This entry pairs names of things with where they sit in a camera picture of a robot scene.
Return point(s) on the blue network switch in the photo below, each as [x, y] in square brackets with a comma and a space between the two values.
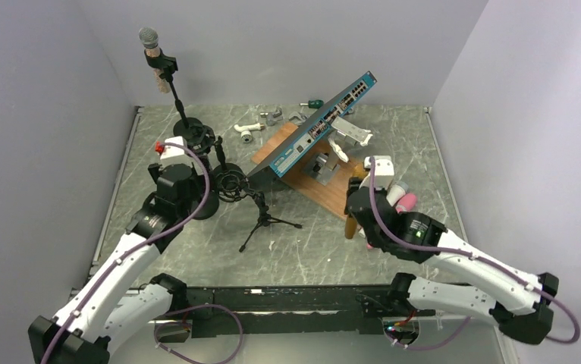
[318, 125]

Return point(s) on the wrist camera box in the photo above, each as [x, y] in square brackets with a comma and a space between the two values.
[382, 170]
[170, 152]

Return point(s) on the white microphone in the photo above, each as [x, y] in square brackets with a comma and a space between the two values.
[396, 191]

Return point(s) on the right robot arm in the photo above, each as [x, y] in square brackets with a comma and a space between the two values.
[515, 301]

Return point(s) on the metal mounting bracket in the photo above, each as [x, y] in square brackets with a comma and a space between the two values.
[322, 167]

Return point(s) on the pink microphone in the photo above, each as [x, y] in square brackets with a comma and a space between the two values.
[406, 203]

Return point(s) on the tall black round-base stand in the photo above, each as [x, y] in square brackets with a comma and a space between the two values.
[177, 95]

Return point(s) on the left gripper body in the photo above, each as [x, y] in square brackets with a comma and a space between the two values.
[198, 187]

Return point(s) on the black round-base clip stand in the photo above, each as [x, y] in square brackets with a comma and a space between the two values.
[209, 208]

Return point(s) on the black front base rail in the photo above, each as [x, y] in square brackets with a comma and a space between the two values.
[293, 309]

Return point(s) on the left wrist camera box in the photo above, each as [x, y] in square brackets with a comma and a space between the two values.
[170, 152]

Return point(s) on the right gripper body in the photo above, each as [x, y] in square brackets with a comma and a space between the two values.
[355, 182]

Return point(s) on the green-handled screwdriver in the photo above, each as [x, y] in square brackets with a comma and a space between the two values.
[313, 103]

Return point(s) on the wooden board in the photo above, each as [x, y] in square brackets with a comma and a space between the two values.
[331, 197]

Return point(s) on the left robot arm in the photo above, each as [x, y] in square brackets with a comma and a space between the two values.
[100, 318]

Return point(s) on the grey-headed tan microphone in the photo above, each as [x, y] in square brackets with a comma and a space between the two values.
[150, 40]

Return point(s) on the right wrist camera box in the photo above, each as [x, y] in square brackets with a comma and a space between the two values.
[382, 170]

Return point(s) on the black round-base shock-mount stand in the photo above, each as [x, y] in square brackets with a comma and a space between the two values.
[202, 140]

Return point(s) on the white plastic faucet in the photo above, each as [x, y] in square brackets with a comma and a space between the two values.
[246, 131]

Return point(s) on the gold microphone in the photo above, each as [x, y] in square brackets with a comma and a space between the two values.
[353, 185]

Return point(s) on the silver metal faucet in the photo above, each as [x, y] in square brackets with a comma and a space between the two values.
[272, 117]

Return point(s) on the adjustable wrench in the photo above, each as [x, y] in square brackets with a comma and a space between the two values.
[297, 118]

